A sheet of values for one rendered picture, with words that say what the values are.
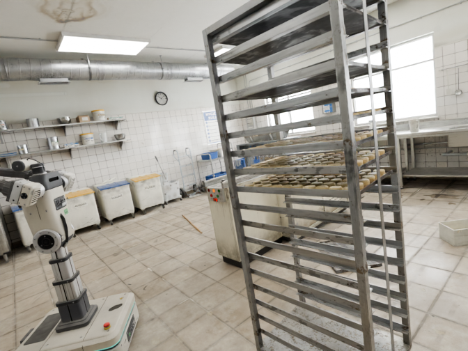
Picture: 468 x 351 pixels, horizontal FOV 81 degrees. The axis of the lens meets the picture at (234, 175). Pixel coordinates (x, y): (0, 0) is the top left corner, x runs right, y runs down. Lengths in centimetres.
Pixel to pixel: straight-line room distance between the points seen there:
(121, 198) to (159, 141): 174
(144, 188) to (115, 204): 62
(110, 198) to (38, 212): 365
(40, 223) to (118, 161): 438
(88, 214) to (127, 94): 268
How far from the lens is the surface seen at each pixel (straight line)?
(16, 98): 618
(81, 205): 551
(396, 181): 145
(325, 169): 107
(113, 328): 210
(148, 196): 585
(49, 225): 203
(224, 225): 277
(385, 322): 181
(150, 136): 659
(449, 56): 557
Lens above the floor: 133
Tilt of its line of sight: 9 degrees down
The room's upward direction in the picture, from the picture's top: 10 degrees counter-clockwise
